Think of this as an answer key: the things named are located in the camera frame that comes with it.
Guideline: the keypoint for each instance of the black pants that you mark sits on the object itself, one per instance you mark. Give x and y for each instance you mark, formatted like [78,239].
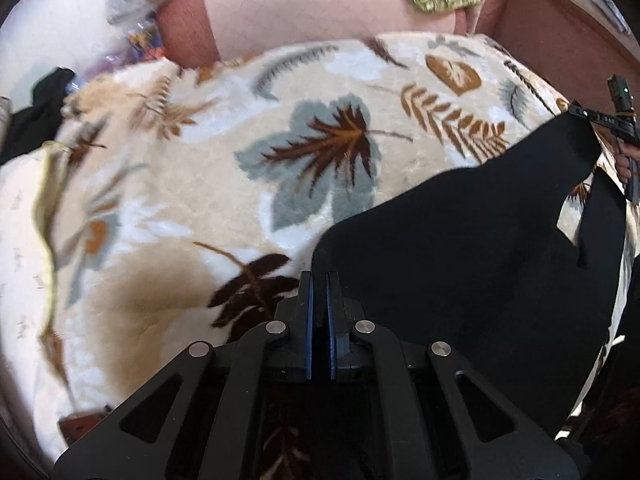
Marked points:
[450,240]

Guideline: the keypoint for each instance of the cream blanket with yellow edge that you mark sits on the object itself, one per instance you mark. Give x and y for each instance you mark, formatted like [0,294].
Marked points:
[20,230]

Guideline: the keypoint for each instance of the black cloth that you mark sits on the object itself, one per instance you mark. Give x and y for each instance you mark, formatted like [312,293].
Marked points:
[37,115]

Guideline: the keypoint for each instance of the leaf print fleece blanket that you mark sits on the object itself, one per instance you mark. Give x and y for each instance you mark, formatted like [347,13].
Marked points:
[210,170]

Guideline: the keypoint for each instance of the pink bolster pillow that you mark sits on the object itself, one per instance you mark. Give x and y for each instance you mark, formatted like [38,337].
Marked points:
[325,15]

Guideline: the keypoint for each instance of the colourful plastic bag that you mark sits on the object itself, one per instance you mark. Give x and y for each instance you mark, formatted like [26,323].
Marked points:
[140,42]

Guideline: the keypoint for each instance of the brown wooden bed frame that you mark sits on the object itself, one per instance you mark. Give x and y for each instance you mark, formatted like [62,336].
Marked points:
[550,45]

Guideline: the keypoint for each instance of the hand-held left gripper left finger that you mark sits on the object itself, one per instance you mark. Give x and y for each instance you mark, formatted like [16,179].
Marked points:
[308,345]

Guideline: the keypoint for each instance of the brown wooden board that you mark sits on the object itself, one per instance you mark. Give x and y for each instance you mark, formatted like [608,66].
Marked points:
[82,425]

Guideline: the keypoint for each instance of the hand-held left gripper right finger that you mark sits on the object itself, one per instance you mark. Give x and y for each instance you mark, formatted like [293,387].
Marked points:
[331,345]

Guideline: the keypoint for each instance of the person's right hand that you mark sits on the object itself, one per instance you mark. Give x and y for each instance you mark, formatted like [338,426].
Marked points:
[625,162]

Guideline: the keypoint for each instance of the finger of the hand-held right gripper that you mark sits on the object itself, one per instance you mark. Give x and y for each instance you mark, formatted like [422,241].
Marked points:
[602,116]

